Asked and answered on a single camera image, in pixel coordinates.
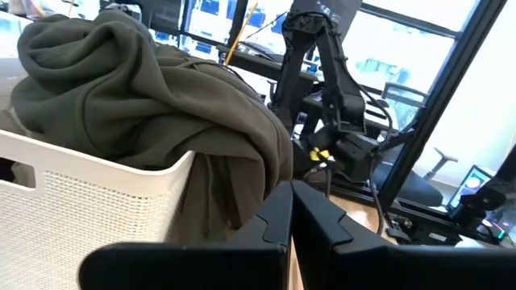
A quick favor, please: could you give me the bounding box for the yellow cable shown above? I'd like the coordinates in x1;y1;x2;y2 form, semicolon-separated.
223;0;260;68

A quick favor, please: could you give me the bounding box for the black cylindrical device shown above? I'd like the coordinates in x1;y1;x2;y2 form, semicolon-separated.
449;184;507;231

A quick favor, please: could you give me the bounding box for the black office chair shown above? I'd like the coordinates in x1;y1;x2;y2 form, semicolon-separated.
372;147;459;209

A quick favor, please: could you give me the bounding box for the mesh office chair backrest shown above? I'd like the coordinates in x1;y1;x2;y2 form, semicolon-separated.
381;81;428;130

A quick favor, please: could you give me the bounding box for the black frame base rail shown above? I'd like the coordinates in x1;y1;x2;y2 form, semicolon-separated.
318;176;505;247

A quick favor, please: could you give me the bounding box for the laptop with lit screen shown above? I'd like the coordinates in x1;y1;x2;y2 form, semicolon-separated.
446;164;495;210

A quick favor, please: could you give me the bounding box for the dark olive hoodie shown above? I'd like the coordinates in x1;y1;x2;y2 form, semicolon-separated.
10;8;294;242

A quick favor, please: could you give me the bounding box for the small yellow tag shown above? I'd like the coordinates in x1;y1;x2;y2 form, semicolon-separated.
309;147;331;161

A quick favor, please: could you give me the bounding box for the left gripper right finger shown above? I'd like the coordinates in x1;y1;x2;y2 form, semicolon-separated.
290;180;516;290

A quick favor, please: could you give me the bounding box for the white perforated plastic basket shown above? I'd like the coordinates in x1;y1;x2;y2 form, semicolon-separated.
0;106;198;290

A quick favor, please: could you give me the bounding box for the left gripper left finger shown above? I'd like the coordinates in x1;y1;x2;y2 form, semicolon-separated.
78;180;293;290

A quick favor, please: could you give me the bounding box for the black desk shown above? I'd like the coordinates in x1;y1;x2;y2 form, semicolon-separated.
217;43;319;84

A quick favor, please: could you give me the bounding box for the black cable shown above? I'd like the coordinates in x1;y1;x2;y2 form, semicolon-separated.
365;168;389;237

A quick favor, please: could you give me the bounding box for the black frame post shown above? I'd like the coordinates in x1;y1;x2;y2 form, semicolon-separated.
227;0;250;48
378;0;509;210

